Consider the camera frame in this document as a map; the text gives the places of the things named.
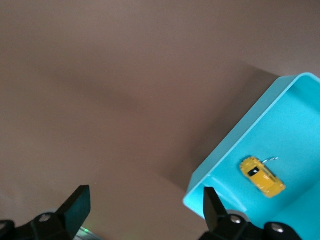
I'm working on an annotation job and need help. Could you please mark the yellow beetle toy car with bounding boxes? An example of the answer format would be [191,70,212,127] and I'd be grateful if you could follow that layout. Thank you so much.
[239,155,287,199]

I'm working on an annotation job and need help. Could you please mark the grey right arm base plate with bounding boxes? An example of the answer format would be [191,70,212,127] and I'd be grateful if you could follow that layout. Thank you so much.
[74,226,107,240]

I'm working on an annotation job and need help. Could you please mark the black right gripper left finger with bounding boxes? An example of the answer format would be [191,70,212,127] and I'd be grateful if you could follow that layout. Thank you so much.
[0,184,91,240]

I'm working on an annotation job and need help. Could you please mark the small bent metal wire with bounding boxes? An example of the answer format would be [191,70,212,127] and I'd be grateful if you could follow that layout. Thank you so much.
[261,156,280,165]

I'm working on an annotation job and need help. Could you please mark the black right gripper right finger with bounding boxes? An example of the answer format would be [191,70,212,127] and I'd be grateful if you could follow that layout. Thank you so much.
[203,186,301,240]

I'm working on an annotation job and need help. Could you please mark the turquoise plastic bin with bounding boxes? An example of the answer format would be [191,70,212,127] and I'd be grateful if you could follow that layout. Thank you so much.
[182,72,320,240]

